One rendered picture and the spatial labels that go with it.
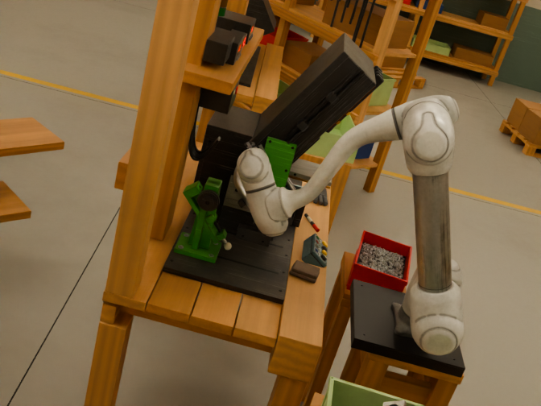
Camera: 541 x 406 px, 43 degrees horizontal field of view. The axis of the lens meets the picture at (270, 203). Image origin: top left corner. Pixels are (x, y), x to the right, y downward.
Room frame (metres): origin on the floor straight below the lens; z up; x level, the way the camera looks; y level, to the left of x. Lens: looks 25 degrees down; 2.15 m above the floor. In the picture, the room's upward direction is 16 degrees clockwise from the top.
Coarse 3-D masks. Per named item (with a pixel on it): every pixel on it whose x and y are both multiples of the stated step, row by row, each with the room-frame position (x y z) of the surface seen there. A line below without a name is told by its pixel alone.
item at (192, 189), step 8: (192, 184) 2.12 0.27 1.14; (200, 184) 2.14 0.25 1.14; (184, 192) 2.09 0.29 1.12; (192, 192) 2.09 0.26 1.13; (200, 192) 2.10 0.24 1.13; (192, 200) 2.10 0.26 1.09; (192, 208) 2.09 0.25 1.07; (208, 216) 2.10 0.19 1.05; (216, 216) 2.12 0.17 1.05; (208, 224) 2.10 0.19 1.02; (216, 224) 2.12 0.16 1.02; (208, 232) 2.09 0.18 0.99; (216, 232) 2.12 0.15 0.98; (224, 232) 2.12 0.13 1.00; (216, 240) 2.09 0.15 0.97
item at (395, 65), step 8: (408, 48) 9.77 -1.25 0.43; (392, 56) 9.59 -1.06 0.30; (384, 64) 9.52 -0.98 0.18; (392, 64) 9.62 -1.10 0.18; (400, 64) 9.74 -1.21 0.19; (384, 72) 9.18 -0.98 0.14; (392, 72) 9.32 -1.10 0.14; (400, 72) 9.46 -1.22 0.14; (416, 80) 9.39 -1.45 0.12; (424, 80) 9.51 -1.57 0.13; (416, 88) 9.43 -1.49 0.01
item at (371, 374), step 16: (352, 352) 2.16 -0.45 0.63; (352, 368) 2.13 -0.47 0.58; (368, 368) 1.89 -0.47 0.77; (384, 368) 1.89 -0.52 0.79; (368, 384) 1.89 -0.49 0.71; (384, 384) 1.91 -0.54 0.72; (400, 384) 1.91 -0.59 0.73; (416, 384) 1.92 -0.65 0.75; (432, 384) 1.92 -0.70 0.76; (448, 384) 1.90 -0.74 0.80; (416, 400) 1.91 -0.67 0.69; (432, 400) 1.90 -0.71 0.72; (448, 400) 1.90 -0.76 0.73
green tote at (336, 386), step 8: (328, 384) 1.52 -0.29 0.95; (336, 384) 1.54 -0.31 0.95; (344, 384) 1.54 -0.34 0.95; (352, 384) 1.54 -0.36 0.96; (328, 392) 1.48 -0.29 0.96; (336, 392) 1.54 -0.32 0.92; (344, 392) 1.54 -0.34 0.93; (352, 392) 1.54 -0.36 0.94; (360, 392) 1.54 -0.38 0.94; (368, 392) 1.54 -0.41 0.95; (376, 392) 1.54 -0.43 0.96; (328, 400) 1.45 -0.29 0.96; (336, 400) 1.54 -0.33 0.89; (344, 400) 1.54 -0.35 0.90; (352, 400) 1.54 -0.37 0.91; (360, 400) 1.54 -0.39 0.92; (368, 400) 1.54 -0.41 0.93; (376, 400) 1.54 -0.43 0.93; (384, 400) 1.54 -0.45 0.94; (392, 400) 1.54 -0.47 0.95; (408, 400) 1.54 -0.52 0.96
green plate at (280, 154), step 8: (272, 144) 2.41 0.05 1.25; (280, 144) 2.41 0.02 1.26; (288, 144) 2.42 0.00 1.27; (296, 144) 2.42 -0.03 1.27; (272, 152) 2.40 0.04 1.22; (280, 152) 2.41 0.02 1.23; (288, 152) 2.41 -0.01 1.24; (272, 160) 2.40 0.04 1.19; (280, 160) 2.40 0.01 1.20; (288, 160) 2.40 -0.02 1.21; (272, 168) 2.39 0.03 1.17; (280, 168) 2.39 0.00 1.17; (288, 168) 2.40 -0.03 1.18; (280, 176) 2.39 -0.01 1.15; (280, 184) 2.38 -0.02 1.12
